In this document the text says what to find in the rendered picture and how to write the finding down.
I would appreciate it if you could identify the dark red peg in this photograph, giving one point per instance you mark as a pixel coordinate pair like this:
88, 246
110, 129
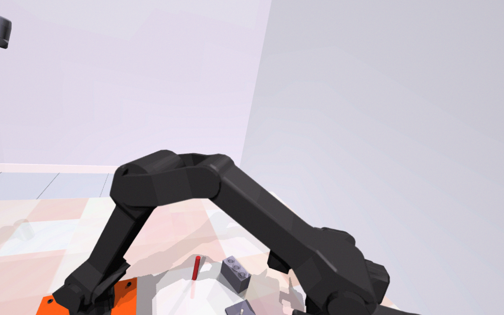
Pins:
196, 267

